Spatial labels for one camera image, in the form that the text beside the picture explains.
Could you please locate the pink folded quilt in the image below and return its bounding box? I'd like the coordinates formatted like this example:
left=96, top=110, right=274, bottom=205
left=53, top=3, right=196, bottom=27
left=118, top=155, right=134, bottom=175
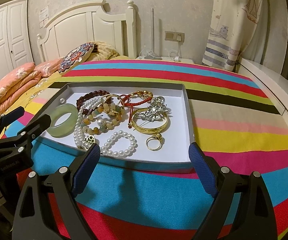
left=0, top=57, right=63, bottom=115

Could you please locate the round patterned cushion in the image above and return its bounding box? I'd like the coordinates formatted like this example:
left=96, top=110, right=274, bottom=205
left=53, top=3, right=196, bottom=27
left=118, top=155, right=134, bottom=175
left=59, top=42, right=95, bottom=74

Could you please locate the striped printed curtain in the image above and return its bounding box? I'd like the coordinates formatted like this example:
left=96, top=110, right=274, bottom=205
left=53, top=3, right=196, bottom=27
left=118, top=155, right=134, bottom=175
left=202, top=0, right=268, bottom=71

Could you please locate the small pearl bracelet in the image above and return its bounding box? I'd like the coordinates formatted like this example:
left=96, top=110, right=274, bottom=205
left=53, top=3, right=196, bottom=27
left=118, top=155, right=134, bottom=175
left=101, top=129, right=138, bottom=158

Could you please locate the gold bangle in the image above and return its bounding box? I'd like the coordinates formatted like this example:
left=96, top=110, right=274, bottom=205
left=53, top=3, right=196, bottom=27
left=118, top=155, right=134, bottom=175
left=130, top=109, right=169, bottom=135

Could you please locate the silver pearl brooch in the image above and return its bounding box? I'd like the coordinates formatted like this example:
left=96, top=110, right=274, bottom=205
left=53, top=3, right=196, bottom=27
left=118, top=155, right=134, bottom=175
left=134, top=96, right=168, bottom=122

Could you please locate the white bed headboard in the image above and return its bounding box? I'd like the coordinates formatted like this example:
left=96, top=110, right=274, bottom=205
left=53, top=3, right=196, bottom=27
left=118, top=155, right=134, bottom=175
left=37, top=0, right=137, bottom=62

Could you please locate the white window sill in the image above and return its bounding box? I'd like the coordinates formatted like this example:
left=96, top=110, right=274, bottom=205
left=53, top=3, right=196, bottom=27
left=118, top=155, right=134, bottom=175
left=238, top=57, right=288, bottom=126

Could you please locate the white wardrobe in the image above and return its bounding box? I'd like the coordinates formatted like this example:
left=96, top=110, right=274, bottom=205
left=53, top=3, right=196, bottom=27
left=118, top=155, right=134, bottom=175
left=0, top=0, right=33, bottom=80

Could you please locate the red cord bracelet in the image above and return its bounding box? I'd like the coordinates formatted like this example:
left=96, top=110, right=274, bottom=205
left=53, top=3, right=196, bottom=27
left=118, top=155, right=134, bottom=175
left=119, top=90, right=155, bottom=129

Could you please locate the wall power socket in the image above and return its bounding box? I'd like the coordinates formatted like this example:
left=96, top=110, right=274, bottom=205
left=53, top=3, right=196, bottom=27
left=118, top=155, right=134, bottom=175
left=165, top=31, right=185, bottom=42

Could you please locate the rainbow striped blanket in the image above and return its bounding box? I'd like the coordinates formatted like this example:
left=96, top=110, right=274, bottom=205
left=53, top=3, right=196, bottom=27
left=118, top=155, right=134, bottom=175
left=0, top=59, right=288, bottom=240

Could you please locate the dark red bead bracelet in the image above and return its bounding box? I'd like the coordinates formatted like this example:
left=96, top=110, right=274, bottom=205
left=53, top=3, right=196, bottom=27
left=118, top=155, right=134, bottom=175
left=76, top=89, right=110, bottom=117

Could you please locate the white standing lamp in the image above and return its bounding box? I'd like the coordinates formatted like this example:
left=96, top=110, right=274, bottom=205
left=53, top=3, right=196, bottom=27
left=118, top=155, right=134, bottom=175
left=139, top=8, right=162, bottom=60

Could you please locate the tan pillow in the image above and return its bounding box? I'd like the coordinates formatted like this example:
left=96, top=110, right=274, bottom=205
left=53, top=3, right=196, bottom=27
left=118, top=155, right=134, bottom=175
left=86, top=41, right=120, bottom=62

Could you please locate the white bedside table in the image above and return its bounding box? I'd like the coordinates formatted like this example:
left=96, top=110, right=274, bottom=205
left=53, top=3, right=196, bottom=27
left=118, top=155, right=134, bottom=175
left=136, top=56, right=194, bottom=64

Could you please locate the grey shallow jewelry tray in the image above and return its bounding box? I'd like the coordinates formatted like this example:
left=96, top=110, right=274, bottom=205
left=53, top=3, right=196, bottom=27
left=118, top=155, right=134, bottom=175
left=37, top=81, right=196, bottom=173

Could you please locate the green jade bangle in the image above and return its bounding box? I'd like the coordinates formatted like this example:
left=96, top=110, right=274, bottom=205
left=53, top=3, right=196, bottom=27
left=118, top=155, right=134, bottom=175
left=47, top=103, right=78, bottom=138

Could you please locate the mixed stone bead bracelet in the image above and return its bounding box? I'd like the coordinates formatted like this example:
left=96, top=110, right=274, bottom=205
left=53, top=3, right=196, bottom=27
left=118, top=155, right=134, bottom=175
left=82, top=102, right=126, bottom=136

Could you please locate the gold rings cluster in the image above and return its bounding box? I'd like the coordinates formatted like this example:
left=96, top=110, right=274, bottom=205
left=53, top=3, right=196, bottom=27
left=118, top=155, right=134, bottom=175
left=146, top=133, right=164, bottom=151

